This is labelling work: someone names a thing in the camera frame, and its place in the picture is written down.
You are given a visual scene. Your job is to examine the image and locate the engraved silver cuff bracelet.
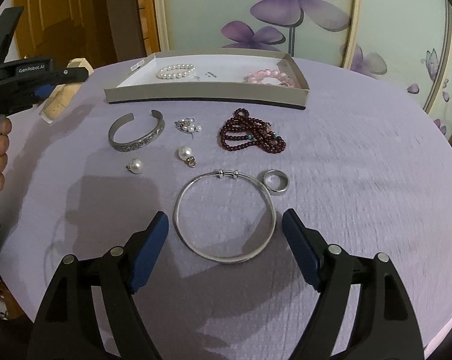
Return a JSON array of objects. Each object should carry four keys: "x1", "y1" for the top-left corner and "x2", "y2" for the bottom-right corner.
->
[{"x1": 108, "y1": 109, "x2": 167, "y2": 154}]

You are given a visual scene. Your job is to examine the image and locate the white pearl bracelet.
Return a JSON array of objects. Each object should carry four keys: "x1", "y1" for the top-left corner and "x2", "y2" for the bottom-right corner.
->
[{"x1": 156, "y1": 63, "x2": 196, "y2": 82}]

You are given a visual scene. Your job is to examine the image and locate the single pearl earring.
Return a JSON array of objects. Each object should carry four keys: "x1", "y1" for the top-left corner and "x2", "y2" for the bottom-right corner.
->
[{"x1": 126, "y1": 158, "x2": 144, "y2": 175}]

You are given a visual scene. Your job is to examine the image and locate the pearl cluster earrings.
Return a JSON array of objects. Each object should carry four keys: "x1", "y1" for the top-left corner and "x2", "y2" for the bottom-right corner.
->
[{"x1": 175, "y1": 118, "x2": 202, "y2": 138}]

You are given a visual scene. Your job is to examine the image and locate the pearl drop pendant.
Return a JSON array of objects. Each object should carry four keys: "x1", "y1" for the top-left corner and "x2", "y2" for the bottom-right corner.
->
[{"x1": 178, "y1": 146, "x2": 196, "y2": 168}]

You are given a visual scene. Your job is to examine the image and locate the thin silver bangle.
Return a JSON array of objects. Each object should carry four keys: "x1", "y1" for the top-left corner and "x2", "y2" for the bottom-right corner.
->
[{"x1": 173, "y1": 169, "x2": 277, "y2": 265}]

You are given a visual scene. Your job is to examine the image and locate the dark red bead necklace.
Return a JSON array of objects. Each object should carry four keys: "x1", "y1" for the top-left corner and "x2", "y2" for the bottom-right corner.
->
[{"x1": 218, "y1": 106, "x2": 288, "y2": 155}]

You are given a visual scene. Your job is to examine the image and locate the silver ring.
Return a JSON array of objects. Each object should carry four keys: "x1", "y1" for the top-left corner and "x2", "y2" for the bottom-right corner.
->
[{"x1": 262, "y1": 169, "x2": 289, "y2": 196}]

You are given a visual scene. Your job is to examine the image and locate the pink bead bracelet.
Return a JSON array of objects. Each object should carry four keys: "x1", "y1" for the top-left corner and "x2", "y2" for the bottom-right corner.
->
[{"x1": 247, "y1": 67, "x2": 298, "y2": 88}]

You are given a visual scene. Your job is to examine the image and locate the brown wooden door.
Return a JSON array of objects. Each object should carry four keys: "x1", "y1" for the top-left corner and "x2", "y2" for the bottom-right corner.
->
[{"x1": 13, "y1": 0, "x2": 146, "y2": 68}]

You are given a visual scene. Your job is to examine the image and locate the grey cardboard tray box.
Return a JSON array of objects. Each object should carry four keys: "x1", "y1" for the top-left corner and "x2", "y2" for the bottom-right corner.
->
[{"x1": 105, "y1": 48, "x2": 310, "y2": 110}]

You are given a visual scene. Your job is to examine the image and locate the floral sliding wardrobe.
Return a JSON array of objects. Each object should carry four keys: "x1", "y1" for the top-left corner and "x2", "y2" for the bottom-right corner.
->
[{"x1": 138, "y1": 0, "x2": 452, "y2": 143}]

